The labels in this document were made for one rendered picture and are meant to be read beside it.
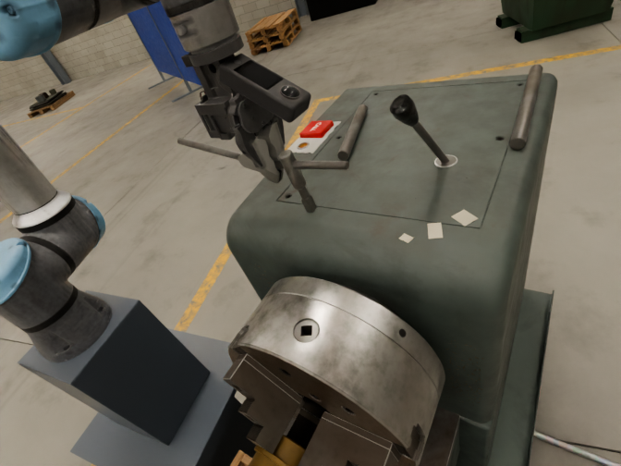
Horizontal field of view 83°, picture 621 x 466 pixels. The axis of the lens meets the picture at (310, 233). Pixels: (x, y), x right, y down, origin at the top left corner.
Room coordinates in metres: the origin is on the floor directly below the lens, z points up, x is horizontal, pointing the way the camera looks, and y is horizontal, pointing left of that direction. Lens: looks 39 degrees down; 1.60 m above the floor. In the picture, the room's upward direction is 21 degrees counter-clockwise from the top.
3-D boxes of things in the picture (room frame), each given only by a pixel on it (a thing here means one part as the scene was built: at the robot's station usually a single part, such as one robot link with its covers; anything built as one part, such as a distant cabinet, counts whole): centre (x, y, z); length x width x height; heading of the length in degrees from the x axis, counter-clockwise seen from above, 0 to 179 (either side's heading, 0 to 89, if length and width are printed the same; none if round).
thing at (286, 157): (0.48, -0.01, 1.31); 0.02 x 0.02 x 0.12
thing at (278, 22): (8.52, -0.86, 0.22); 1.25 x 0.86 x 0.44; 152
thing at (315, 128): (0.76, -0.10, 1.26); 0.06 x 0.06 x 0.02; 45
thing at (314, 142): (0.74, -0.09, 1.23); 0.13 x 0.08 x 0.06; 135
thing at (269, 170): (0.51, 0.04, 1.36); 0.06 x 0.03 x 0.09; 45
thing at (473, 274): (0.58, -0.21, 1.06); 0.59 x 0.48 x 0.39; 135
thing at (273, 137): (0.53, 0.02, 1.36); 0.06 x 0.03 x 0.09; 45
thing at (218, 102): (0.52, 0.03, 1.47); 0.09 x 0.08 x 0.12; 45
